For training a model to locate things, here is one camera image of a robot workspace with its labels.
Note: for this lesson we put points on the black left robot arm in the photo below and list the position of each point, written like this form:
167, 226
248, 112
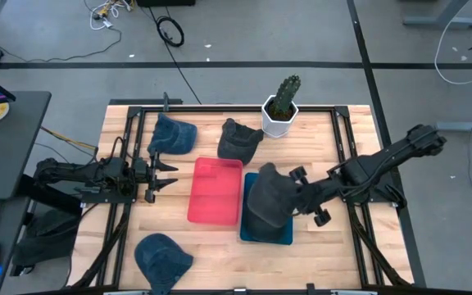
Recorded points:
76, 172

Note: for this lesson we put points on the blue plastic bin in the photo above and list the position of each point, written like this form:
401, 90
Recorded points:
250, 180

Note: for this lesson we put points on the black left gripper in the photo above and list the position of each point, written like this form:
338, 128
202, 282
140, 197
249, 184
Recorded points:
142, 172

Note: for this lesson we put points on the white hexagonal plant pot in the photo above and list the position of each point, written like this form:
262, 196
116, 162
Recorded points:
275, 127

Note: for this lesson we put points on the dark grey cap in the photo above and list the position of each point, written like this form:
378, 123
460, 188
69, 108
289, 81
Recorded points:
273, 196
264, 234
238, 143

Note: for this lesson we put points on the blue denim cap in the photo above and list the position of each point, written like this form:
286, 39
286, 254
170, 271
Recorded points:
172, 137
162, 262

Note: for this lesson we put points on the black bar behind table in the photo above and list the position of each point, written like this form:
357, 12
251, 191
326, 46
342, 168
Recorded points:
137, 101

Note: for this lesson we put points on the green cactus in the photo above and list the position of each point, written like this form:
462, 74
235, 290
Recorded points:
287, 92

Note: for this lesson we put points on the black aluminium table frame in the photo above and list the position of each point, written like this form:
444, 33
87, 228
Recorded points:
236, 109

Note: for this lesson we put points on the black box on floor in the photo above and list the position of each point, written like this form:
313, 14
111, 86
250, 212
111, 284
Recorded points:
166, 3

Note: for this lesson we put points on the grey desk foot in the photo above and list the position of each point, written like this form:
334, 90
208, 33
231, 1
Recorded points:
441, 21
465, 126

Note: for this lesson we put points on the black desk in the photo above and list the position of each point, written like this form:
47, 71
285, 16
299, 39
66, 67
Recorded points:
10, 143

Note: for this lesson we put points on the black table clamp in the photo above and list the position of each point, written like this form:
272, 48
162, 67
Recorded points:
165, 102
310, 289

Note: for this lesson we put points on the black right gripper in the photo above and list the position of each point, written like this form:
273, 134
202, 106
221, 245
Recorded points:
320, 194

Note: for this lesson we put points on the silver bracket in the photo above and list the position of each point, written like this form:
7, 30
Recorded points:
352, 293
127, 293

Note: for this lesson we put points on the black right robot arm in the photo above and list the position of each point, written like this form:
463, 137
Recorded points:
383, 157

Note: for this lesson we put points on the pink translucent plastic bin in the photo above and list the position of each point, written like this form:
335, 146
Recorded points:
215, 192

